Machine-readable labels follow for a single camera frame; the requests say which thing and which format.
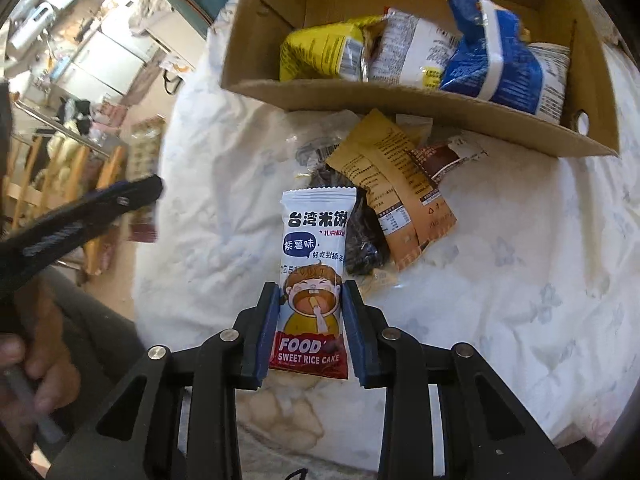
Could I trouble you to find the dark snack packet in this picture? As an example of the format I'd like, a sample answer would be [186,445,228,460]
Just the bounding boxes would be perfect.
[300,167,393,276]

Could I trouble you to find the blue cartoon snack packet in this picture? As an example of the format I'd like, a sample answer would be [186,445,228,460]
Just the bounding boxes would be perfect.
[440,0,546,116]

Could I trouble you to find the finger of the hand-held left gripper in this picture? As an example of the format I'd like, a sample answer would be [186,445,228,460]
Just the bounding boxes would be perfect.
[0,175,164,306]

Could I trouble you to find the brown white snack packet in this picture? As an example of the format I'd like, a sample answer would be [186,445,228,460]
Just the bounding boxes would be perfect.
[407,132,491,183]

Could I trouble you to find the gold snack packet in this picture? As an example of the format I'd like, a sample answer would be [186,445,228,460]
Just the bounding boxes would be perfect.
[325,109,433,271]
[390,155,458,256]

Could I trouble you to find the clear plastic wrapper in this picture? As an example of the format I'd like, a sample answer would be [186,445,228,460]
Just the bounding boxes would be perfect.
[287,120,361,181]

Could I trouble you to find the white snack packet yellow corner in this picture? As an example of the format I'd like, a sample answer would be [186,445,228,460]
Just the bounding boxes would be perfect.
[367,7,461,90]

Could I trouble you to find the brown cardboard box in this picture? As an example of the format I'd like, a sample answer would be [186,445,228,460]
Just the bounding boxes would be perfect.
[220,0,621,158]

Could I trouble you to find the white water heater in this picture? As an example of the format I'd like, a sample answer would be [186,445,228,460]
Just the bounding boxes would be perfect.
[10,2,56,48]

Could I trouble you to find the white cabinet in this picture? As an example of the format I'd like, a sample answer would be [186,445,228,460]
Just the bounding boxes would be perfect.
[55,25,156,96]

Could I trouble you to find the wooden rack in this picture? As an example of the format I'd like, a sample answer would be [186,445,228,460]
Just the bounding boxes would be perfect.
[0,135,126,261]

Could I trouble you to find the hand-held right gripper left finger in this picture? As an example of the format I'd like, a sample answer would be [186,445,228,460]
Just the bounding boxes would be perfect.
[47,281,281,480]

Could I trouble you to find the person's grey trousers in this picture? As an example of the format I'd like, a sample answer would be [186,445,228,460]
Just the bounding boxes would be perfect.
[30,270,151,461]

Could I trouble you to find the white red rice cake packet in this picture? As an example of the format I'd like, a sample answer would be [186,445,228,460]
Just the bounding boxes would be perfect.
[268,186,358,381]

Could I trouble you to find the white blue striped snack packet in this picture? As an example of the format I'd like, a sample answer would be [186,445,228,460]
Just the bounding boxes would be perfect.
[525,42,571,123]

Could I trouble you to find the white shopping bag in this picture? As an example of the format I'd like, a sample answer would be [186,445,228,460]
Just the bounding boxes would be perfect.
[160,55,193,93]

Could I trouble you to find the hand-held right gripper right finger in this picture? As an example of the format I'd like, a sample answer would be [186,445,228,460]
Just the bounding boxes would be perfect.
[341,280,576,480]

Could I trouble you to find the person's left hand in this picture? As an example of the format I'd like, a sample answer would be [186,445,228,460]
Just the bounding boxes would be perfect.
[0,332,82,441]

